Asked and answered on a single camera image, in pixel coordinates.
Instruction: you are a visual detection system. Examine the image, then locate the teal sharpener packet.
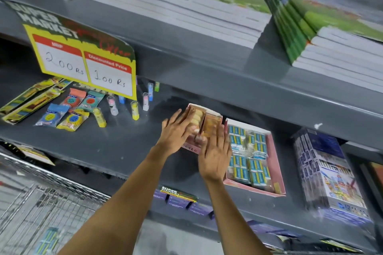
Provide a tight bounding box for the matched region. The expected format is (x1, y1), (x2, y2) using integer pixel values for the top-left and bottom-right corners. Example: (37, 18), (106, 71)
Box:
(77, 90), (105, 114)

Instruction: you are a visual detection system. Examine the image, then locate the small pink eraser box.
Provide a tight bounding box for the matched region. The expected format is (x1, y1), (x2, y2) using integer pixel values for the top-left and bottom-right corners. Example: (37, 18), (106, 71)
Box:
(181, 103), (224, 155)

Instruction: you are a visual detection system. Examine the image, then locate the yellow sharpener packet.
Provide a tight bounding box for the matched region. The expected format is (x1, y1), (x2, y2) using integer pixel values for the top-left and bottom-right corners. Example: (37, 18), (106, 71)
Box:
(56, 110), (90, 132)

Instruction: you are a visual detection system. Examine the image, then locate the stack of round beige erasers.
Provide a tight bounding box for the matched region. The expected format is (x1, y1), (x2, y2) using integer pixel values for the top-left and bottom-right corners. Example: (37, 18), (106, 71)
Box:
(190, 109), (204, 136)

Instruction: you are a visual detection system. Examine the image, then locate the person's left forearm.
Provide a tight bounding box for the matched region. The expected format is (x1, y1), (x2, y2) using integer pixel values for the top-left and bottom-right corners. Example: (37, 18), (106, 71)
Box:
(58, 144), (181, 255)

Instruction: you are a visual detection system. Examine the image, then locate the blue-green pack in cart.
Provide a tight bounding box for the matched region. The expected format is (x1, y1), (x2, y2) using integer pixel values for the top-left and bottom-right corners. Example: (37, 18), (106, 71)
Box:
(34, 227), (61, 255)

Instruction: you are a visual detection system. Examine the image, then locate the grey metal shelf board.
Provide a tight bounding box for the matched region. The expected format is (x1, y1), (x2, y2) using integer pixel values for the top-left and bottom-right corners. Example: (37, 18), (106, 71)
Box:
(0, 64), (378, 254)
(0, 0), (383, 152)

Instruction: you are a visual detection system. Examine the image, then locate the yellow and black shelf tag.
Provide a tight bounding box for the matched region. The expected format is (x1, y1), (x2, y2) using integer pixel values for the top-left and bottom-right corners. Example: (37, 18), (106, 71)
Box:
(319, 238), (364, 254)

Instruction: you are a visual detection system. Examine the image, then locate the wide pink display box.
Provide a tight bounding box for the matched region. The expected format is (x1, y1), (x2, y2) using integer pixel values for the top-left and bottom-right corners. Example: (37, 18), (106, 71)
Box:
(223, 118), (287, 198)

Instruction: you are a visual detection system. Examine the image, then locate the person's left hand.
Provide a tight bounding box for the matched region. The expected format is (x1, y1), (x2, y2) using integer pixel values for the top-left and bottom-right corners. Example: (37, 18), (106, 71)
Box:
(156, 108), (207, 160)

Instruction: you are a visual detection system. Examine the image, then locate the stack of green-spined notebooks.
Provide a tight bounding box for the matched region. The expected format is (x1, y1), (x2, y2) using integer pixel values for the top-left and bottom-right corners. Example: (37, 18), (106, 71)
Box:
(265, 0), (383, 94)

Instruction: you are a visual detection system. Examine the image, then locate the group of small coloured tubes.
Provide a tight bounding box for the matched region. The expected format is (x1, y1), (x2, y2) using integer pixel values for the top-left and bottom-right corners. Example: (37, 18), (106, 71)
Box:
(92, 81), (160, 128)

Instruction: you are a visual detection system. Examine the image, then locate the person's right hand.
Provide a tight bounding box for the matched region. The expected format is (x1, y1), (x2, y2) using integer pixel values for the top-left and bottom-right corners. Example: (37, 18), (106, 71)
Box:
(197, 125), (233, 182)

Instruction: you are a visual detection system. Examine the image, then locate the stack of white-edged notebooks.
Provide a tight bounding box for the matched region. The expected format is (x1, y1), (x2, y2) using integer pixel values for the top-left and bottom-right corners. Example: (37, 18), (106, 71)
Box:
(52, 0), (272, 49)

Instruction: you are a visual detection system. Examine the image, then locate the orange wrapped eraser pack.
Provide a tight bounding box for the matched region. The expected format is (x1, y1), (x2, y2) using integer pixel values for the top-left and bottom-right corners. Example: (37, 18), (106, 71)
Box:
(202, 114), (222, 139)

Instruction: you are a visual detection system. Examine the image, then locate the yellow and red price sign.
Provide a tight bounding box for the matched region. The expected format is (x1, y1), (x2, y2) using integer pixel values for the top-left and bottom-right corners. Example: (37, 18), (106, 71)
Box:
(1, 0), (138, 102)

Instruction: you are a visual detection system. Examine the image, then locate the green and black shelf tag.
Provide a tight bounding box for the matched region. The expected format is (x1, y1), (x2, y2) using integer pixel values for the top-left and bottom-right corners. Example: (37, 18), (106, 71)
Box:
(160, 186), (199, 203)

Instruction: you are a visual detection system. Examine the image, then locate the person's right forearm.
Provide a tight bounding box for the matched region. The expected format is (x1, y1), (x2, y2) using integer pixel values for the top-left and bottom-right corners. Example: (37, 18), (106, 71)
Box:
(204, 178), (272, 255)

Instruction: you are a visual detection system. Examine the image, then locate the blue sharpener packet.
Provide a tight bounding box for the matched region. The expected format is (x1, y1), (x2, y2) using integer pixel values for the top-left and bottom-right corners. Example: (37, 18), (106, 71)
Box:
(34, 103), (70, 128)

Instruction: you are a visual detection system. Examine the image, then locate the wire shopping cart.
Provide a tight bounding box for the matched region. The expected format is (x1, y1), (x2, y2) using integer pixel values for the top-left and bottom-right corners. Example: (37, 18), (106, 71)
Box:
(0, 150), (112, 255)

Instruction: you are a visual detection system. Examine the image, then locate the yellow-green pencil pack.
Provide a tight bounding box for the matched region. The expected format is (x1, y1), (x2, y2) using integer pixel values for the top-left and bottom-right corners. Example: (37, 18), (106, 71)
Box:
(0, 77), (65, 117)
(1, 80), (73, 126)

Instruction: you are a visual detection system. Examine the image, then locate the pile of blue eraser packets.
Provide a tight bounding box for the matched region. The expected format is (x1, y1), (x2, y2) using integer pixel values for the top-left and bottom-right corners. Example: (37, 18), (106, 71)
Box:
(227, 125), (272, 188)

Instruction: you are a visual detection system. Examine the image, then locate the row of purple packets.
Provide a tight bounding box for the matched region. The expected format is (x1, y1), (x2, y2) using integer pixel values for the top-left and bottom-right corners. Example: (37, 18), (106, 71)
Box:
(152, 189), (215, 220)

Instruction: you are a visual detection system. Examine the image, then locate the orange sharpener packet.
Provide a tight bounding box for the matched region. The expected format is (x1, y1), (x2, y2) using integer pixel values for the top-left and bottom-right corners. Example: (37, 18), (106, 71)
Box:
(60, 88), (87, 109)

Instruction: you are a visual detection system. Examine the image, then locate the plastic-wrapped bundle of colour boxes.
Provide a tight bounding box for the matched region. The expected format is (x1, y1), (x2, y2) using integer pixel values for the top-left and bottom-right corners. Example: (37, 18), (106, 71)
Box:
(291, 127), (373, 226)

